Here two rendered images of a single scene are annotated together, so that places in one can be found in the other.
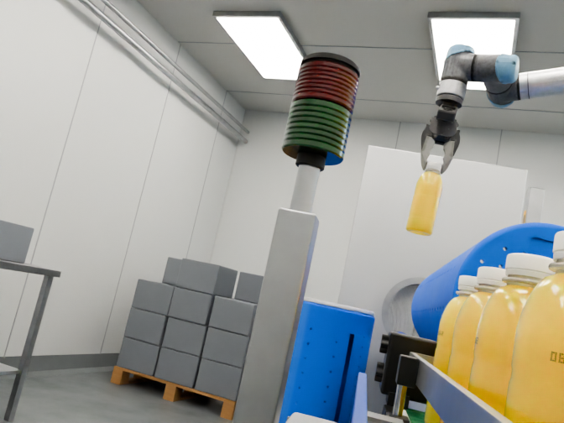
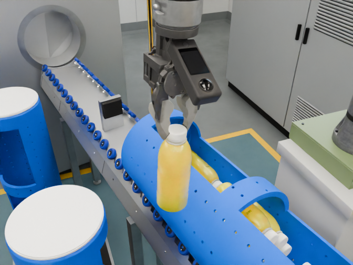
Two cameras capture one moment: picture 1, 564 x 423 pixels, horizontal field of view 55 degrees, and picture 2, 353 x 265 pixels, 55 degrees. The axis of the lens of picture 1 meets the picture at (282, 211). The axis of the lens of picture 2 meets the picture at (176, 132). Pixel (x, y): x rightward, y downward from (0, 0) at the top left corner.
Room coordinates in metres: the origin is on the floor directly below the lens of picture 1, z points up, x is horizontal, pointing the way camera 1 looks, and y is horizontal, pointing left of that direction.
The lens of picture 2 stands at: (1.00, 0.00, 1.81)
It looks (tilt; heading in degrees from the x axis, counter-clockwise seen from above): 35 degrees down; 316
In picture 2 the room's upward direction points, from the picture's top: straight up
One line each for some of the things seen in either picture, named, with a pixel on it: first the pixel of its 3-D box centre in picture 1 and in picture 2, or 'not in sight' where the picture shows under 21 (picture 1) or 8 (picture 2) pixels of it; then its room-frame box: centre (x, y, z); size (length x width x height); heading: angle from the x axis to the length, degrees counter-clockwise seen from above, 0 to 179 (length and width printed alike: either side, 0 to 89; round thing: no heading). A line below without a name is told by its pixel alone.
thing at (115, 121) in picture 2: not in sight; (112, 113); (2.15, -0.69, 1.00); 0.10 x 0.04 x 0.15; 79
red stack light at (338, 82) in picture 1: (325, 91); not in sight; (0.53, -0.02, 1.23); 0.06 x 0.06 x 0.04
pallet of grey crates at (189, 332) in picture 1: (206, 330); not in sight; (5.12, 0.46, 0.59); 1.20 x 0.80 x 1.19; 68
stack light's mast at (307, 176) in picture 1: (315, 138); not in sight; (0.53, -0.02, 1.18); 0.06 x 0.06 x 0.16
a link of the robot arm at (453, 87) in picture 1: (450, 92); (176, 11); (1.40, -0.38, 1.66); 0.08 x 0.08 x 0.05
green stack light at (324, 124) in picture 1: (316, 133); not in sight; (0.53, -0.02, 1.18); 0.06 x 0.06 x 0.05
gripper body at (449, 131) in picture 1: (444, 121); (172, 57); (1.41, -0.38, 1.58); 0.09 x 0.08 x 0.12; 168
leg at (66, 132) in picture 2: not in sight; (72, 156); (2.85, -0.76, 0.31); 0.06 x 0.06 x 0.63; 79
